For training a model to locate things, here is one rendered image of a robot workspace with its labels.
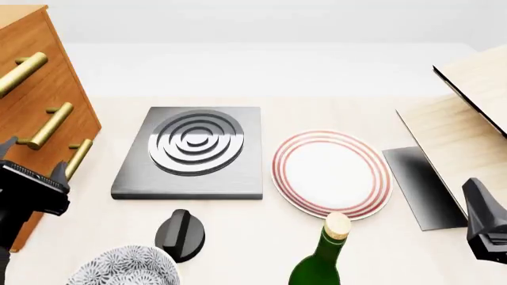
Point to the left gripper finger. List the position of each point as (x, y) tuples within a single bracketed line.
[(61, 178), (7, 150)]

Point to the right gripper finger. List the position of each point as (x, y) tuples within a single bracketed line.
[(481, 207)]

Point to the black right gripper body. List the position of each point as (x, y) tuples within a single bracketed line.
[(491, 246)]

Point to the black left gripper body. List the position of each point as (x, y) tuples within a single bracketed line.
[(35, 193)]

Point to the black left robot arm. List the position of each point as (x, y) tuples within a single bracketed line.
[(12, 225)]

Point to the wooden drawer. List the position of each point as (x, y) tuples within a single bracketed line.
[(59, 95), (27, 44), (85, 127)]

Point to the wooden cabinet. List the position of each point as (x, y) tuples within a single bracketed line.
[(59, 63)]

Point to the flat black stove plate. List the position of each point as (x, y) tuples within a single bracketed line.
[(130, 178)]

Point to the black microwave oven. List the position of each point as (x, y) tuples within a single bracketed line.
[(451, 133)]

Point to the black and white patterned bowl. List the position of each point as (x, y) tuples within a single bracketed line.
[(123, 267)]

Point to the round black stove knob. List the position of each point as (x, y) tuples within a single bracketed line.
[(180, 237)]

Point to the white plate with red rings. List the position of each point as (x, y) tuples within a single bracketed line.
[(328, 175)]

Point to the green bottle with cork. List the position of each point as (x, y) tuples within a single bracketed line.
[(317, 267)]

